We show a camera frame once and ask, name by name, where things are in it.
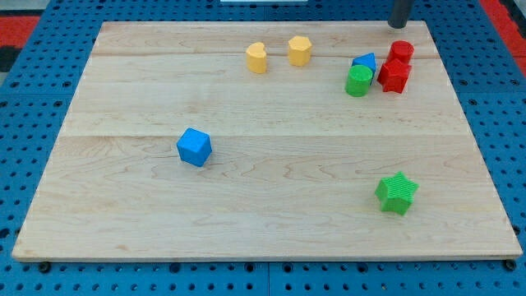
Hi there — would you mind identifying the yellow hexagon block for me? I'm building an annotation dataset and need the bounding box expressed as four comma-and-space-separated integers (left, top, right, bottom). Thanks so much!
288, 35, 312, 67

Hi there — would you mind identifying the wooden board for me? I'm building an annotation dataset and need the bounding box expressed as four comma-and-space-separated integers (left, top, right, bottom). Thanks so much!
12, 21, 523, 262

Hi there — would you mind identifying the blue cube block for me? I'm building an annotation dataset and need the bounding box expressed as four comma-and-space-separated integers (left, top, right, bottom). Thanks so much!
176, 127, 212, 167

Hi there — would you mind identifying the yellow heart block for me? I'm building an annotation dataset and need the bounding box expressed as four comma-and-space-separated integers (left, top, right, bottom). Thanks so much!
246, 42, 267, 74

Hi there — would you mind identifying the green cylinder block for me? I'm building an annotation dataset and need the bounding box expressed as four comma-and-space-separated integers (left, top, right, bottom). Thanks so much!
344, 65, 373, 97

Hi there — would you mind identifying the blue triangle block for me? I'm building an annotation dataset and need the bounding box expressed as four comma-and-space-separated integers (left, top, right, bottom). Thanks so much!
351, 53, 377, 76

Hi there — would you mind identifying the green star block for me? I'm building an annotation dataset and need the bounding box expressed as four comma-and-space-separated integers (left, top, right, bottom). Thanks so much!
375, 171, 419, 216

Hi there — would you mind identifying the red star block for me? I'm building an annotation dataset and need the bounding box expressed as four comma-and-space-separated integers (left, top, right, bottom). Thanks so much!
377, 59, 412, 94

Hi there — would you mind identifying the red cylinder block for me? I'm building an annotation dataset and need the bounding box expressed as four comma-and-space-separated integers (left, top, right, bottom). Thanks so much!
386, 40, 414, 64

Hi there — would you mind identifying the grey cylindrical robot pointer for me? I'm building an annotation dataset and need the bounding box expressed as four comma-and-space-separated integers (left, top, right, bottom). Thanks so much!
387, 0, 414, 30

